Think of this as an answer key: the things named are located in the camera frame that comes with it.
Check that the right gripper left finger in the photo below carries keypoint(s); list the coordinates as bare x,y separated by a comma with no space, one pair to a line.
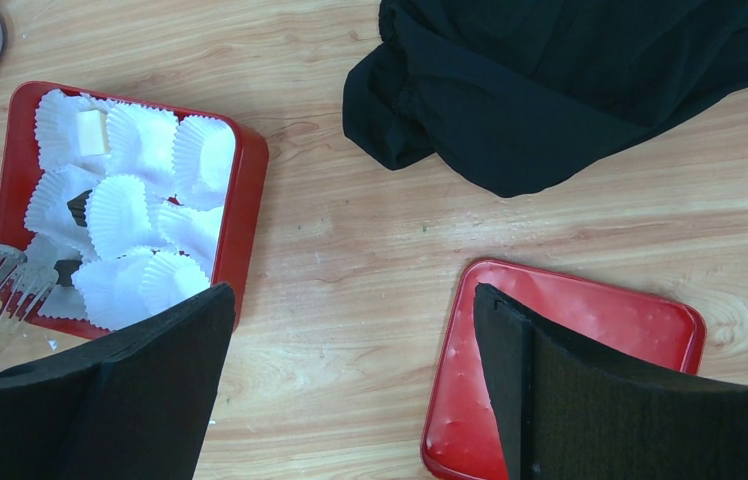
133,404

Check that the white chocolate piece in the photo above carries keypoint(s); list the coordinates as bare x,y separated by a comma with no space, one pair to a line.
92,139

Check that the white paper cup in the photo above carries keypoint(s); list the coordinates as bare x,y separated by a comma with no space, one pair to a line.
203,154
57,131
168,279

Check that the red box lid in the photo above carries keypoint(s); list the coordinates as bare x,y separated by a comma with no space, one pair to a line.
460,438

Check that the dark chocolate piece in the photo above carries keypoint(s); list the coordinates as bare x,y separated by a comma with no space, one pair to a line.
77,208

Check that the red chocolate box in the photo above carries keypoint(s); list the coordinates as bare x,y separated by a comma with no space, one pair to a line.
132,212

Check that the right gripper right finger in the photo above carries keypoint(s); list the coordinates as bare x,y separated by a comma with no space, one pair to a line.
569,407

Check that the black cloth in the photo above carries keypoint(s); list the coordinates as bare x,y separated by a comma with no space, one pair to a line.
519,96

